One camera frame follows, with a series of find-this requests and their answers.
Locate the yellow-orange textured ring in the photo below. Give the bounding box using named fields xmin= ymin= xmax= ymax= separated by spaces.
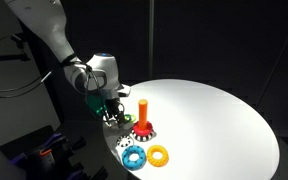
xmin=146 ymin=144 xmax=170 ymax=168

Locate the long black hanging cable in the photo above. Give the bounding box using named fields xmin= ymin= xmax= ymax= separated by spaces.
xmin=0 ymin=70 xmax=54 ymax=99

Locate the red ribbed ring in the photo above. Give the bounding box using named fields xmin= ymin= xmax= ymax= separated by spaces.
xmin=132 ymin=121 xmax=154 ymax=135

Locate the large black white striped ring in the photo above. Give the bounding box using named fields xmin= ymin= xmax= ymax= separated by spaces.
xmin=130 ymin=128 xmax=156 ymax=143

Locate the blue ring with dark dots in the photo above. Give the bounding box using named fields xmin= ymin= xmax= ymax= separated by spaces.
xmin=121 ymin=145 xmax=148 ymax=171

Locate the small black white striped ring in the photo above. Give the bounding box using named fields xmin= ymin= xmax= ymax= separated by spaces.
xmin=116 ymin=135 xmax=135 ymax=149

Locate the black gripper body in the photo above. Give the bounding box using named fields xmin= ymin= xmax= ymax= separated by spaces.
xmin=100 ymin=94 xmax=122 ymax=114

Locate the dark equipment stand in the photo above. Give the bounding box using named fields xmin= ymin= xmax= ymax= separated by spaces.
xmin=10 ymin=131 xmax=109 ymax=180

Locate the orange plastic rod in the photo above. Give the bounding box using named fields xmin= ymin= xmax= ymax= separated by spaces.
xmin=137 ymin=98 xmax=149 ymax=131

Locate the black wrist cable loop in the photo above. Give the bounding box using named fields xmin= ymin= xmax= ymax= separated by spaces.
xmin=83 ymin=63 xmax=102 ymax=98

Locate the teal toothed thin ring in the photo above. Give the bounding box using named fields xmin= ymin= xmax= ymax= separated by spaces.
xmin=122 ymin=113 xmax=134 ymax=123

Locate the lime toothed thin ring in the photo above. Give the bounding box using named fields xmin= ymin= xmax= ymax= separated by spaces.
xmin=125 ymin=114 xmax=138 ymax=124

